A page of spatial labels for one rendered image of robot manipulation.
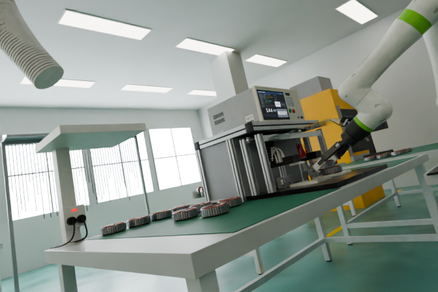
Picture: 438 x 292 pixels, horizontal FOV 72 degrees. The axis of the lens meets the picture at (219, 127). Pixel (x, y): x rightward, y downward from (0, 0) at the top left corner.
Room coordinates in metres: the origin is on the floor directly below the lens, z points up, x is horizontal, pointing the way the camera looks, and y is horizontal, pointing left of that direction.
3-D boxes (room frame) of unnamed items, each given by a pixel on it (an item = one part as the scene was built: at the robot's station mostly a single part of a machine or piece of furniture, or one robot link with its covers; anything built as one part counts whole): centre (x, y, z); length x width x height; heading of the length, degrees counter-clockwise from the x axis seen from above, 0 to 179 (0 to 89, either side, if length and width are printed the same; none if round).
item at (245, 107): (1.83, -0.24, 1.22); 0.44 x 0.39 x 0.20; 136
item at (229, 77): (5.90, -0.42, 1.65); 0.50 x 0.45 x 3.30; 46
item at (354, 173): (1.61, -0.45, 0.76); 0.64 x 0.47 x 0.02; 136
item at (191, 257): (1.77, -0.29, 0.72); 2.20 x 1.01 x 0.05; 136
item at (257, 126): (1.82, -0.23, 1.09); 0.68 x 0.44 x 0.05; 136
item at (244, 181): (1.78, -0.28, 0.92); 0.66 x 0.01 x 0.30; 136
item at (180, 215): (1.33, 0.22, 0.77); 0.11 x 0.11 x 0.04
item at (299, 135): (1.67, -0.39, 1.03); 0.62 x 0.01 x 0.03; 136
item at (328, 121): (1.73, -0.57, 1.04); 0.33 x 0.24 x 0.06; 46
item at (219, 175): (1.65, 0.05, 0.91); 0.28 x 0.03 x 0.32; 46
